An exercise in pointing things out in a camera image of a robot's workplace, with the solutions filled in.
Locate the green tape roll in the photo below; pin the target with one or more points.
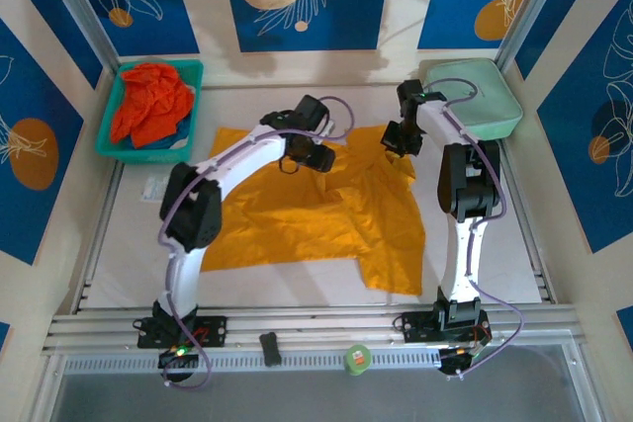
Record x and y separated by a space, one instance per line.
358 359

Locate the orange t-shirt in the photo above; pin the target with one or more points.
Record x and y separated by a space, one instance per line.
148 101

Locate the white and blue sachet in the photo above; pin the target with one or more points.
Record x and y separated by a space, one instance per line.
153 190

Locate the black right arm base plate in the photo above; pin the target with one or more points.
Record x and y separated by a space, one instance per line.
415 328

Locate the blue cloth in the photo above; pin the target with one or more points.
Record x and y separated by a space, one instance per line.
181 130

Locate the yellow t-shirt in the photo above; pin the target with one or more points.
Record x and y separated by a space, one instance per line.
297 224

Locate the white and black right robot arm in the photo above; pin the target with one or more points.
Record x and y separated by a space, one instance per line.
462 259

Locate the small black clip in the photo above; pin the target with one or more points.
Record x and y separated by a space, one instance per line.
269 349

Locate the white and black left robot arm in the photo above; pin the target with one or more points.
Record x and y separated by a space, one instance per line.
190 269

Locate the mint green zip case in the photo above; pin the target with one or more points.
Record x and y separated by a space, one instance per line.
489 106

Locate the aluminium mounting rail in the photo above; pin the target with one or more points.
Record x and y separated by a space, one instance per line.
316 323

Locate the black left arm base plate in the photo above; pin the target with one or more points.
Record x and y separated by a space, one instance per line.
212 333

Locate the teal plastic basket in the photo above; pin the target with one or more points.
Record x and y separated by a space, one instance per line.
148 157

